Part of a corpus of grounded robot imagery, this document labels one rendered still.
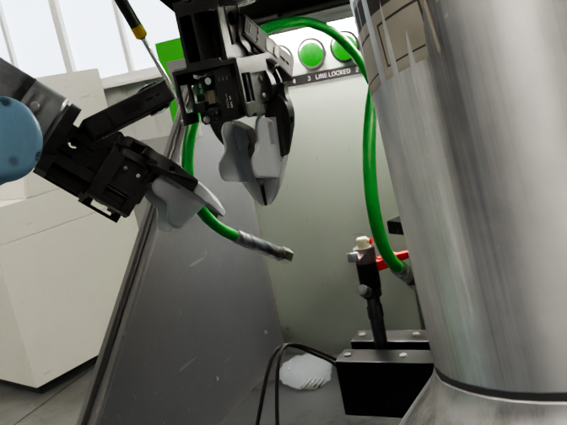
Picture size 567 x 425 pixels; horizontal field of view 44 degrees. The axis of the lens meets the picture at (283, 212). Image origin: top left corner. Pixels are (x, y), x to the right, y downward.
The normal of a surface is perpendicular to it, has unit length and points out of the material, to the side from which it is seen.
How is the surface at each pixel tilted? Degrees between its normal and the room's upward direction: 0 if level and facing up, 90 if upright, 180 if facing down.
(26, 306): 90
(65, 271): 90
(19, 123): 90
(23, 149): 89
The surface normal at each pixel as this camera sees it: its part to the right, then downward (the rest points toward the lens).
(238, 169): 0.84, -0.12
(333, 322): -0.42, 0.27
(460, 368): -0.92, 0.22
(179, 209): 0.38, -0.15
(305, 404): -0.19, -0.96
